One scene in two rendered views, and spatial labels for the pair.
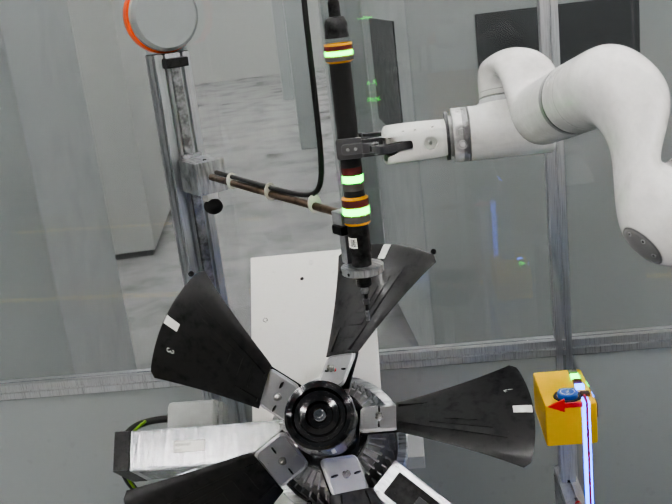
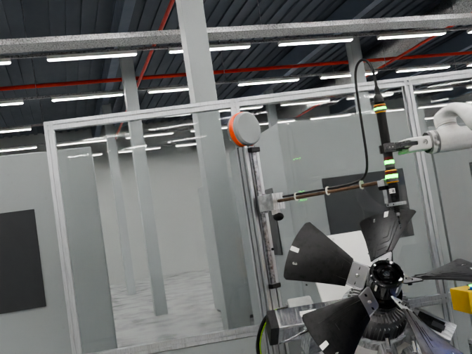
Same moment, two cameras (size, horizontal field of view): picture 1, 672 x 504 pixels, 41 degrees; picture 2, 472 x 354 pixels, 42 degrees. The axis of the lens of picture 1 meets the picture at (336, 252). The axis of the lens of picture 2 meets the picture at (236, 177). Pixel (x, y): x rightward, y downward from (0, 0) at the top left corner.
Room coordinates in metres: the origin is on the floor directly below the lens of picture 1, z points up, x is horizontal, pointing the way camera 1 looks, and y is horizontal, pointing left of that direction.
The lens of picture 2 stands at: (-0.63, 0.97, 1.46)
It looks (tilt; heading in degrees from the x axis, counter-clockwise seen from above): 5 degrees up; 348
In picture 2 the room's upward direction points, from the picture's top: 9 degrees counter-clockwise
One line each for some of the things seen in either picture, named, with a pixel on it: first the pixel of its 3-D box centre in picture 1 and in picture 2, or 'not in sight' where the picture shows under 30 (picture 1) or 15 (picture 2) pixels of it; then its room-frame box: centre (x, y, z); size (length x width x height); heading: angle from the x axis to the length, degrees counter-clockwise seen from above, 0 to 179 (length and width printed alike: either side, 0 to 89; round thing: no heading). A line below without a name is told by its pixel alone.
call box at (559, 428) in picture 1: (564, 409); (472, 300); (1.66, -0.43, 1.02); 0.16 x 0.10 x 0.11; 175
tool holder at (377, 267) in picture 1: (356, 242); (391, 192); (1.40, -0.03, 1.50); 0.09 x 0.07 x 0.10; 30
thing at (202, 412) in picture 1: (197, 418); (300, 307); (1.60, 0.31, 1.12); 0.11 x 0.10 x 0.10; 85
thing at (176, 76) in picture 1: (197, 197); (263, 217); (1.98, 0.30, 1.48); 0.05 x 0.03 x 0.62; 120
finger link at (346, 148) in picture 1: (357, 149); (394, 146); (1.36, -0.05, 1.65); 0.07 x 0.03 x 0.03; 85
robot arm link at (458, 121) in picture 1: (458, 135); (431, 142); (1.38, -0.21, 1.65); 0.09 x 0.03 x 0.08; 175
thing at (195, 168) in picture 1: (202, 174); (270, 202); (1.94, 0.27, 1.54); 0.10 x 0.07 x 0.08; 30
